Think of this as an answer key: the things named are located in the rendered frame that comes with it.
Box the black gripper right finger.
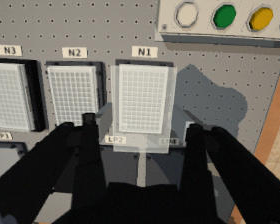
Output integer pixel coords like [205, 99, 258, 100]
[171, 104, 280, 224]

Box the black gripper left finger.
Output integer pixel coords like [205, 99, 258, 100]
[0, 102, 114, 224]

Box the grey button panel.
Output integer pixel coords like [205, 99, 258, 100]
[154, 0, 280, 47]

